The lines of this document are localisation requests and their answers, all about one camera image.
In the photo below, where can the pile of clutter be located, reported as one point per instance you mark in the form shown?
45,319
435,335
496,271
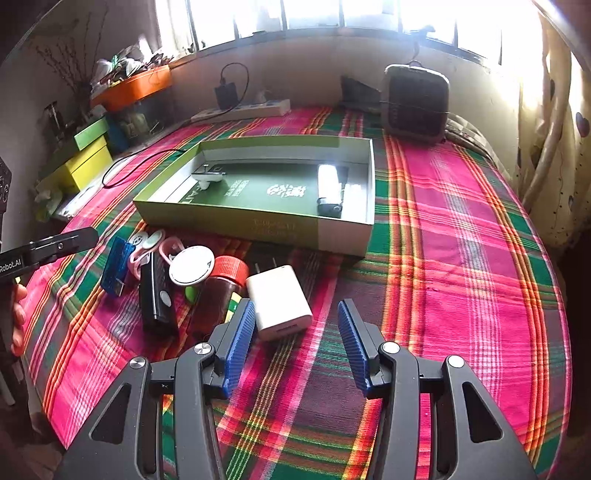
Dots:
124,67

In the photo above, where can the white green round case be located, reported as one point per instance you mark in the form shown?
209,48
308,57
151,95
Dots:
190,267

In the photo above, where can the white printed package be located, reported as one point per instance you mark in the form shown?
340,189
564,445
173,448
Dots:
55,203

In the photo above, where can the orange plastic tray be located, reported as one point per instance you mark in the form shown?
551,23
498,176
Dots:
134,87

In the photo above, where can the pink grey nail clipper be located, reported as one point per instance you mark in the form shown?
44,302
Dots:
141,256

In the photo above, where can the yellow cardboard storage box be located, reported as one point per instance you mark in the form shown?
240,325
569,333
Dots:
85,168

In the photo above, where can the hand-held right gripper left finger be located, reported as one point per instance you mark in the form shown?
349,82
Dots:
240,341

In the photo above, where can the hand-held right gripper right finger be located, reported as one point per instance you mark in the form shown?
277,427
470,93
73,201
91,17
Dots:
353,341

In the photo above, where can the brown bottle red cap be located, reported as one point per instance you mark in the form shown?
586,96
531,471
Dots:
217,295

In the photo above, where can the white round jar lid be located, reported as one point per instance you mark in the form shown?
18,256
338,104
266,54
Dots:
328,182

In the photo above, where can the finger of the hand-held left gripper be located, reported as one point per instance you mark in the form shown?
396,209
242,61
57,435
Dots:
64,241

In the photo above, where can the dried twig bouquet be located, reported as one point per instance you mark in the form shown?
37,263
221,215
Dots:
64,60

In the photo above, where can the black charger block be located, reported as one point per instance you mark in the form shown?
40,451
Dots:
227,94

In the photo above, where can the pink green plaid blanket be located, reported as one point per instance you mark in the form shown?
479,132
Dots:
438,277

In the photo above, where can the black bike light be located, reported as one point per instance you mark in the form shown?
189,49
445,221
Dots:
157,295

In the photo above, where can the person's left hand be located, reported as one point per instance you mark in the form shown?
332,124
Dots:
19,318

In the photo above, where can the black portable speaker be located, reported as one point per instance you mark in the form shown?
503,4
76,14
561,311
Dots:
415,104

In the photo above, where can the white power adapter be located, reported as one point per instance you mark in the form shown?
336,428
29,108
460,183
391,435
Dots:
277,302

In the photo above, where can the green cardboard storage box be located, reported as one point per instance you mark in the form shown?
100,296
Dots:
90,134

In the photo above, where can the grey quilted cloth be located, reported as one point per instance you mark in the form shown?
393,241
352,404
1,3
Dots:
466,131

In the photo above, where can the dark triangular object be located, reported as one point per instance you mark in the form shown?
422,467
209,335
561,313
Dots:
358,92

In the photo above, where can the cream heart-print curtain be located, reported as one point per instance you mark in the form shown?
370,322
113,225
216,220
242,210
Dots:
554,138

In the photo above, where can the white power strip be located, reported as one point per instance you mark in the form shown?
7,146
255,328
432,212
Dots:
249,110

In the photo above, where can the window with dark frame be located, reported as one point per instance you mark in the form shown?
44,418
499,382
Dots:
286,18

